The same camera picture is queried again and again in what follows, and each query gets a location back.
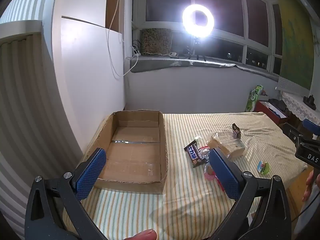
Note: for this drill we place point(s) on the red box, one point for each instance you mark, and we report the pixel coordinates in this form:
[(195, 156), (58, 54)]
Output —
[(268, 111)]

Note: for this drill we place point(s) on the small dark snack packet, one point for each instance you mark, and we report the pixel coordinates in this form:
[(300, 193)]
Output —
[(236, 131)]

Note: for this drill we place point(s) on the person's right hand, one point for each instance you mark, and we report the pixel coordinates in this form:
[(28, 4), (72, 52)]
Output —
[(308, 183)]

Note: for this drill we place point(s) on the pink snack packet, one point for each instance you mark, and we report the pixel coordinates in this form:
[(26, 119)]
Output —
[(209, 171)]

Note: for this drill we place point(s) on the red white candy wrapper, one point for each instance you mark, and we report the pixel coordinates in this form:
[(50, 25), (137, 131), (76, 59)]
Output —
[(205, 153)]

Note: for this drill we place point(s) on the green bag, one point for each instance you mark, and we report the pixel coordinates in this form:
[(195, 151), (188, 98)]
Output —
[(253, 100)]

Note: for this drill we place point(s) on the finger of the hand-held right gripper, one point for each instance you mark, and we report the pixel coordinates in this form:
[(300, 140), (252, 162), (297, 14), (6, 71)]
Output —
[(311, 125)]

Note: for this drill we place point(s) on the small green snack packet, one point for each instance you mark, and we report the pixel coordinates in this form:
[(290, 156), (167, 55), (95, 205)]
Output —
[(264, 167)]

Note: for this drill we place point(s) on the cardboard box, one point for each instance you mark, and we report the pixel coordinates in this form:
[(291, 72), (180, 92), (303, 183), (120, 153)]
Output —
[(135, 155)]

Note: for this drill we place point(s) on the white power strip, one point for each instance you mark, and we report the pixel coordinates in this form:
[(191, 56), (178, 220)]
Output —
[(136, 51)]

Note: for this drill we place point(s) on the dark chocolate bar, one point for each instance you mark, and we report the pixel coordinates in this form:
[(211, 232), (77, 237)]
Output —
[(193, 153)]

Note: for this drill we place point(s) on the clear plastic wrapper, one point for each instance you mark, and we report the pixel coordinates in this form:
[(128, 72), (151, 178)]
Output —
[(198, 139)]

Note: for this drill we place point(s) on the grey windowsill cover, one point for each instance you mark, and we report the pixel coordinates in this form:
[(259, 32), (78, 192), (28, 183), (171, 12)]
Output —
[(175, 63)]

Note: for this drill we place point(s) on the clear wafer packet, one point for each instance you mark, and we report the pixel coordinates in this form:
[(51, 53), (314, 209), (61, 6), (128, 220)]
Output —
[(227, 145)]

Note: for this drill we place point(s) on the person's left hand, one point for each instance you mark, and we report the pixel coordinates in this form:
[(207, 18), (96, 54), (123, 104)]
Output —
[(143, 235)]

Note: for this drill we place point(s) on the striped bed sheet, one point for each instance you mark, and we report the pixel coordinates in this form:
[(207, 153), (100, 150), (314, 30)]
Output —
[(195, 200)]

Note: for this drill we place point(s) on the window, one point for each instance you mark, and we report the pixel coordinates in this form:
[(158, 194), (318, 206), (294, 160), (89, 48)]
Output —
[(230, 5)]

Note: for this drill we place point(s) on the green wall poster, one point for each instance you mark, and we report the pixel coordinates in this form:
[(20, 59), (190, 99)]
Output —
[(297, 42)]

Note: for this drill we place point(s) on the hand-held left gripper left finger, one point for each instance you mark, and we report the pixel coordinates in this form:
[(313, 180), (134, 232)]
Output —
[(91, 172)]

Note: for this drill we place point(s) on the leopard print cushion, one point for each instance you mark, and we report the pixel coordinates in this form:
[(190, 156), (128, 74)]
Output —
[(156, 41)]

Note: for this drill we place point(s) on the dark figurine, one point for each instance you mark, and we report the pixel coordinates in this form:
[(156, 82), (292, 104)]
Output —
[(310, 101)]

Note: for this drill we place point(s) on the white adapter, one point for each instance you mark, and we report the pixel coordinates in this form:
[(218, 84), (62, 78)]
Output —
[(173, 54)]

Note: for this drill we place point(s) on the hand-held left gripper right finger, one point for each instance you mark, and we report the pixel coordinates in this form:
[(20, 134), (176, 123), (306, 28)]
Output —
[(225, 175)]

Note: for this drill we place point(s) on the white wardrobe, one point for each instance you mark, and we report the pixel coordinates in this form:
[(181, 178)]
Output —
[(87, 67)]

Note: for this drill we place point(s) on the white lace cloth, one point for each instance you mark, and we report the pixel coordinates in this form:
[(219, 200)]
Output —
[(297, 105)]

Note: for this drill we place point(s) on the black light tripod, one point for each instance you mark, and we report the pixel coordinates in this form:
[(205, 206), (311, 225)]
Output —
[(196, 52)]

